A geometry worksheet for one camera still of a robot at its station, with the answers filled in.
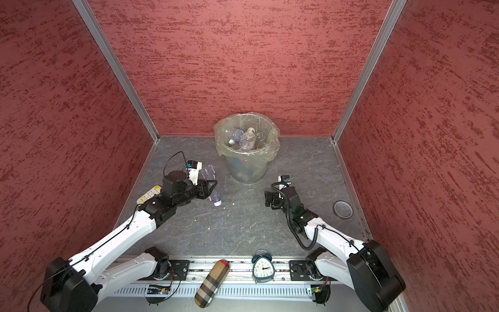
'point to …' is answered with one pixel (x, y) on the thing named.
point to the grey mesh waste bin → (247, 173)
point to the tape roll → (342, 209)
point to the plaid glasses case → (212, 283)
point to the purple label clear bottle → (208, 173)
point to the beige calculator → (156, 190)
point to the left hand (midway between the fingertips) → (213, 185)
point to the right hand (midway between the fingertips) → (273, 195)
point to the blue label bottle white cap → (236, 137)
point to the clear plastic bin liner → (267, 143)
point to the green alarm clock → (263, 270)
